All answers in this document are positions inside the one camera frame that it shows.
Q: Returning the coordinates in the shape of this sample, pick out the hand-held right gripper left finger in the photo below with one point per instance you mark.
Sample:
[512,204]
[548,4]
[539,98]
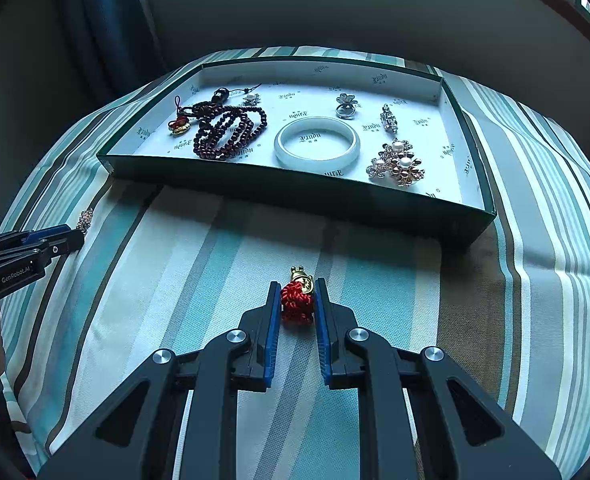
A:
[270,345]

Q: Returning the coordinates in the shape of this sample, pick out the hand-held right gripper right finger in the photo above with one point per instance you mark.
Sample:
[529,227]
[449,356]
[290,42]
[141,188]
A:
[325,345]

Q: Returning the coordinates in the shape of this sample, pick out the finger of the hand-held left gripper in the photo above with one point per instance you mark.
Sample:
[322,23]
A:
[62,247]
[47,233]

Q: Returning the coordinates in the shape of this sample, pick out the red knot gold pendant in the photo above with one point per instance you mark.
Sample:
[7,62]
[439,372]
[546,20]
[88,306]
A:
[295,300]

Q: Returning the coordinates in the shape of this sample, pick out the dark green jewelry box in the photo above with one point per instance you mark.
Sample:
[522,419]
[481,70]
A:
[285,195]

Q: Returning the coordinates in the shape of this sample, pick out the red knot charm with loop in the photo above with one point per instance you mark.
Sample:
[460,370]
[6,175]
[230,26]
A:
[179,127]

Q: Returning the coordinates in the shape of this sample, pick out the white jade bangle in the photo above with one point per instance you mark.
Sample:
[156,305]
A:
[282,152]

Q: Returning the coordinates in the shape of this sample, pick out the silver rhinestone brooch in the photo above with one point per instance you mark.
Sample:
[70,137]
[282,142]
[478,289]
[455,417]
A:
[388,117]

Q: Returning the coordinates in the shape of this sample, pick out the small silver pearl flower brooch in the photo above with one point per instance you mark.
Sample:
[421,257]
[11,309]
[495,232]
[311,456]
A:
[251,98]

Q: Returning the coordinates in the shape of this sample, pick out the striped teal cloth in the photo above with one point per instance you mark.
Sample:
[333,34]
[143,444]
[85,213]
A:
[375,285]

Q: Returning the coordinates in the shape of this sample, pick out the rose gold pearl flower brooch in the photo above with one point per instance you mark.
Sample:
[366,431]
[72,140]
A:
[397,164]

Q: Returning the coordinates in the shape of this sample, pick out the dark blue curtain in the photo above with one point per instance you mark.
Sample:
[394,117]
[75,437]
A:
[110,25]

